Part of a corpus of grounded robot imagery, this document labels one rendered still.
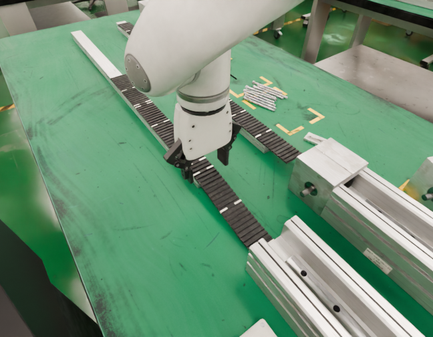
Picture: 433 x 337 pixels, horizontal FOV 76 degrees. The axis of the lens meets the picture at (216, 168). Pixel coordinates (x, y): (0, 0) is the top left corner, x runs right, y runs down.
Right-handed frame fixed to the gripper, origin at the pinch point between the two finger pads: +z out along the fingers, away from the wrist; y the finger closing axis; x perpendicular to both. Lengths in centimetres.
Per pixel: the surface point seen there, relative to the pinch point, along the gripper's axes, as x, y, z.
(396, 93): -33, -176, 62
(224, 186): 4.0, -1.8, 3.6
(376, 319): 36.3, -2.2, -1.4
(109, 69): -57, 0, 3
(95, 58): -68, 1, 3
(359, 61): -77, -198, 62
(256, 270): 21.8, 5.0, 1.8
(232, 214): 9.9, 0.6, 4.6
